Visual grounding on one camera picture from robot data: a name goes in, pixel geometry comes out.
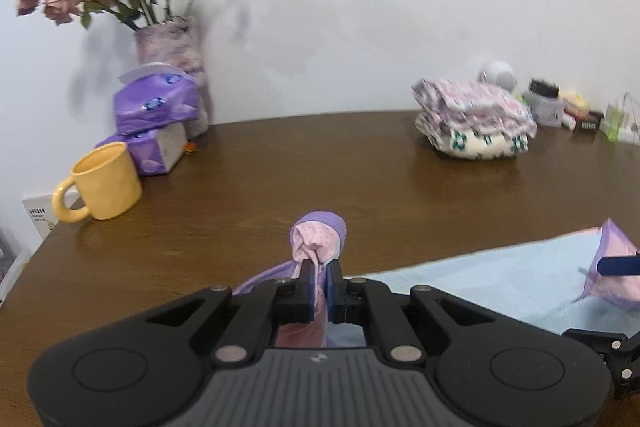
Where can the yellow ceramic mug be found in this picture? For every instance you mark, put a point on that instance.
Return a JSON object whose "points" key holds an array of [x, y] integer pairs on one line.
{"points": [[107, 183]]}

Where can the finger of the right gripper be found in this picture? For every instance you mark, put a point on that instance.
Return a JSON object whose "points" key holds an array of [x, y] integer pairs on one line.
{"points": [[621, 355], [619, 266]]}

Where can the black charger on tin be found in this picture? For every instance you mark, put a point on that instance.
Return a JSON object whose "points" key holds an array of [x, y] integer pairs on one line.
{"points": [[543, 88]]}

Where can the folded pink floral garment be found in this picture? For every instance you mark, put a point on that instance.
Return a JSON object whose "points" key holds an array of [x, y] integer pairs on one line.
{"points": [[472, 105]]}

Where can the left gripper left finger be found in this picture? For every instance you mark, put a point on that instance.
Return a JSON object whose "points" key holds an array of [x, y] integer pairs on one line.
{"points": [[154, 365]]}

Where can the purple textured vase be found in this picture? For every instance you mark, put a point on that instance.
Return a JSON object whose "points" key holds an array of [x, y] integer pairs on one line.
{"points": [[177, 43]]}

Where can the purple tissue pack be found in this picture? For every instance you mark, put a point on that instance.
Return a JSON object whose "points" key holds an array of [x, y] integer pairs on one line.
{"points": [[154, 151], [155, 95]]}

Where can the green spray bottle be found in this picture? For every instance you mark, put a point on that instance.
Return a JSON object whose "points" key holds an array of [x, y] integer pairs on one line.
{"points": [[613, 120]]}

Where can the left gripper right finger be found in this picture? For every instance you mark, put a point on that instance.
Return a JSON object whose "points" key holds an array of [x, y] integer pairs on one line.
{"points": [[482, 365]]}

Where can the white astronaut speaker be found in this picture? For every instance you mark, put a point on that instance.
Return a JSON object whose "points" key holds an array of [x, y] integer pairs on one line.
{"points": [[499, 73]]}

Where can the folded green flower garment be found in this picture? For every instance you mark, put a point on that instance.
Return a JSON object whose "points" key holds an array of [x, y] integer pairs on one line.
{"points": [[471, 144]]}

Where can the black red gift box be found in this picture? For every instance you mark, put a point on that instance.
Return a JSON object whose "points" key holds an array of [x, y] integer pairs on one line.
{"points": [[582, 120]]}

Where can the yellow sticky note stack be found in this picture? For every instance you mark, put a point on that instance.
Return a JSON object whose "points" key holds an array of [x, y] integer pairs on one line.
{"points": [[575, 103]]}

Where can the upper purple tissue pack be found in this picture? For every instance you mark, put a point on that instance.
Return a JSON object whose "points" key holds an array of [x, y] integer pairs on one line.
{"points": [[155, 95]]}

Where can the lower purple tissue pack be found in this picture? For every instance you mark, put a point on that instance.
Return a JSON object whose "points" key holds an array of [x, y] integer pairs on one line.
{"points": [[154, 151]]}

